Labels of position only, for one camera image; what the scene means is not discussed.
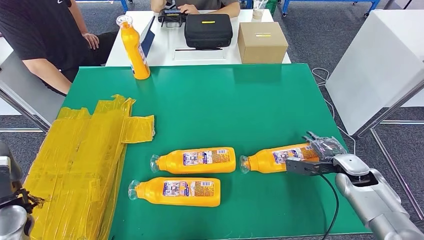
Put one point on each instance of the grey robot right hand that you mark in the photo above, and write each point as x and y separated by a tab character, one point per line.
328	147

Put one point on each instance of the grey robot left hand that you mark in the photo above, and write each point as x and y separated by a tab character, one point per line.
13	162

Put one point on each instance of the person's left hand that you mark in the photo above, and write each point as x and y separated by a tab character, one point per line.
92	41

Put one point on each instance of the orange detergent bottle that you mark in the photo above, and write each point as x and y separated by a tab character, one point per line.
265	162
195	162
185	195
134	49

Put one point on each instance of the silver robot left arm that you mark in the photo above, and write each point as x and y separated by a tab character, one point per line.
11	222

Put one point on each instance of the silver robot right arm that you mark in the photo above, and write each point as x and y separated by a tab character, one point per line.
374	195

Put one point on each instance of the person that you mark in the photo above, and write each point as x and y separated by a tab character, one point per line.
205	4
36	30

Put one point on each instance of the tablet with dark blue cover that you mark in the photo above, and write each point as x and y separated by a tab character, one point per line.
149	38

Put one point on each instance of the yellow taped cardboard sheet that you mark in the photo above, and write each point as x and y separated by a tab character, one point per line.
86	159

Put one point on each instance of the black handheld controller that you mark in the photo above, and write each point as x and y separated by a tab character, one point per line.
170	16

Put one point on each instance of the white desk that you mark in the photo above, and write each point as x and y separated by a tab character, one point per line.
179	43

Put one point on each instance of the large white table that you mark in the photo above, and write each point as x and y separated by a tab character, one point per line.
374	64

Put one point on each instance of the black carrying case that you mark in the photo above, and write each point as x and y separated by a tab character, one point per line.
208	33

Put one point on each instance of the yellow rectangular sticker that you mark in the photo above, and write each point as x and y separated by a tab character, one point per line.
263	34
208	22

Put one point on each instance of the brown cardboard box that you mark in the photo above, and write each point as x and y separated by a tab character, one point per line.
262	48

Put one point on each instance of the clear plastic cup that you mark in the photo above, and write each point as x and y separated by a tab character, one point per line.
257	11

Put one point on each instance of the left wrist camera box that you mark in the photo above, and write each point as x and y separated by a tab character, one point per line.
5	179

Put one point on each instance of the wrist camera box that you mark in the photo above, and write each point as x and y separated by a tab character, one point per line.
304	167
5	179

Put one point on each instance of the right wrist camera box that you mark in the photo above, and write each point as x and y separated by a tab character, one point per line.
304	167

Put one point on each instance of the short blue metal frame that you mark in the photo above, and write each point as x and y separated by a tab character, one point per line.
123	4

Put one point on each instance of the metal table frame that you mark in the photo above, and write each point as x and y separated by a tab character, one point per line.
387	107

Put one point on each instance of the long blue metal frame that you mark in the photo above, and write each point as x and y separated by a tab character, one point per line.
331	2

